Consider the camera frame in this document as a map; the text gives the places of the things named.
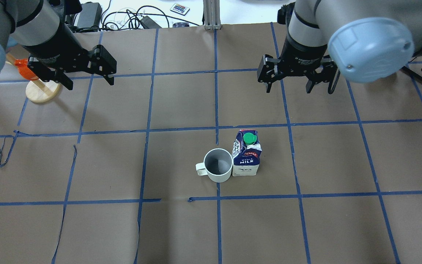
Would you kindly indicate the orange cup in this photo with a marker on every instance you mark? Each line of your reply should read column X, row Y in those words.
column 24, row 70

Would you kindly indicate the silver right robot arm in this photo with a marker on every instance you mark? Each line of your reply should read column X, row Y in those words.
column 363, row 40

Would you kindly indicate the small remote control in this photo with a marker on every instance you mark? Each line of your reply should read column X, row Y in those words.
column 179, row 9

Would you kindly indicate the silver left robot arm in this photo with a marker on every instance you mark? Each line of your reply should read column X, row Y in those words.
column 39, row 27

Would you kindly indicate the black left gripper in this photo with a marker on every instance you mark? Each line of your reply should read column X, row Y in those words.
column 54, row 49

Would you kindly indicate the blue white milk carton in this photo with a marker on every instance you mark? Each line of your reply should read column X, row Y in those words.
column 246, row 153

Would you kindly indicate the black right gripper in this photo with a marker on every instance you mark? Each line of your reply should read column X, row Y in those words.
column 300, row 55

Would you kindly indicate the aluminium frame post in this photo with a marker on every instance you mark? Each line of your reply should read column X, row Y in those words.
column 212, row 15

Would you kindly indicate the white ribbed mug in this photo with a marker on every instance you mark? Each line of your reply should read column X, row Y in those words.
column 217, row 165

